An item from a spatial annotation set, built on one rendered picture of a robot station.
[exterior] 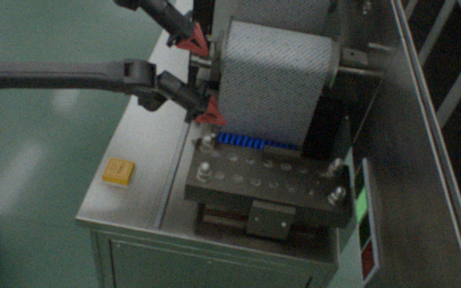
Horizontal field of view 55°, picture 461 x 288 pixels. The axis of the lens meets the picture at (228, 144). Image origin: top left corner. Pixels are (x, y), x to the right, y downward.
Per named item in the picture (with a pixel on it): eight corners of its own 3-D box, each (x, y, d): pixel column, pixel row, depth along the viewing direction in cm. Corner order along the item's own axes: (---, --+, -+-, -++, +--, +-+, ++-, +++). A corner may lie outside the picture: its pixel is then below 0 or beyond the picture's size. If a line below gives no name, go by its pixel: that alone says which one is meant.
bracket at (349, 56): (339, 53, 107) (342, 46, 106) (363, 57, 107) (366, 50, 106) (340, 64, 104) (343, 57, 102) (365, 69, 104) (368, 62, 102)
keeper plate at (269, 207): (246, 226, 113) (253, 199, 105) (285, 233, 113) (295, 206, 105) (245, 234, 111) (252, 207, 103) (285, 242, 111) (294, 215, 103)
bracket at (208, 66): (192, 130, 136) (200, 44, 115) (213, 134, 136) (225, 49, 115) (189, 142, 133) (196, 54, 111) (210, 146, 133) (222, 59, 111)
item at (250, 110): (214, 134, 120) (222, 79, 107) (300, 150, 120) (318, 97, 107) (214, 136, 120) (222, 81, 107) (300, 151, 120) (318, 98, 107)
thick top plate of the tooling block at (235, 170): (195, 153, 120) (197, 137, 116) (342, 180, 120) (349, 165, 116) (183, 199, 109) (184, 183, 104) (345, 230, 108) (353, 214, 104)
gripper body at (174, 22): (170, 50, 106) (146, 29, 103) (178, 29, 113) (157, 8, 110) (189, 35, 102) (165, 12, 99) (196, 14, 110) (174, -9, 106)
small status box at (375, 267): (352, 180, 95) (362, 158, 91) (355, 180, 95) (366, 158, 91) (362, 287, 78) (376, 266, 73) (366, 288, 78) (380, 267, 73)
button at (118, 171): (110, 162, 123) (110, 156, 122) (134, 166, 123) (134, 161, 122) (102, 181, 118) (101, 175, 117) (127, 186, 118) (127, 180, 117)
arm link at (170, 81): (157, 78, 105) (165, 62, 109) (144, 93, 110) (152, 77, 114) (181, 94, 108) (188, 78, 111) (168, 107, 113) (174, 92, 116)
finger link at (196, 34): (196, 66, 111) (168, 41, 107) (201, 51, 117) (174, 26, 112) (215, 52, 108) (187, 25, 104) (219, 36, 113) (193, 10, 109)
